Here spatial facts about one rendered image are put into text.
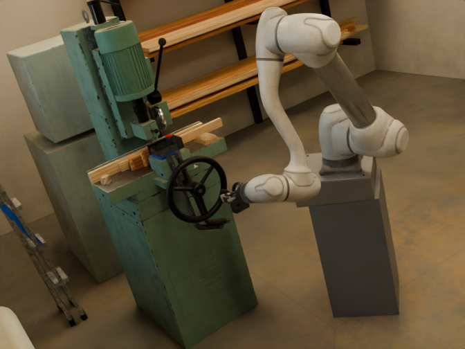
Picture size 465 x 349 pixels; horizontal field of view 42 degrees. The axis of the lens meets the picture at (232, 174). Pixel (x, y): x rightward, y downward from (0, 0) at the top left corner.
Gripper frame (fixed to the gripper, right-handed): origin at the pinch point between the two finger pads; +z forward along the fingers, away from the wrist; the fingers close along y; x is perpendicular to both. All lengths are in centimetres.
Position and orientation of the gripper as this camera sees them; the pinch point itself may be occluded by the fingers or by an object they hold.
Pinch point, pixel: (225, 197)
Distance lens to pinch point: 253.7
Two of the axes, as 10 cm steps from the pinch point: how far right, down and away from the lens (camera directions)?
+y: -8.0, 4.0, -4.5
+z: -4.4, 1.3, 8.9
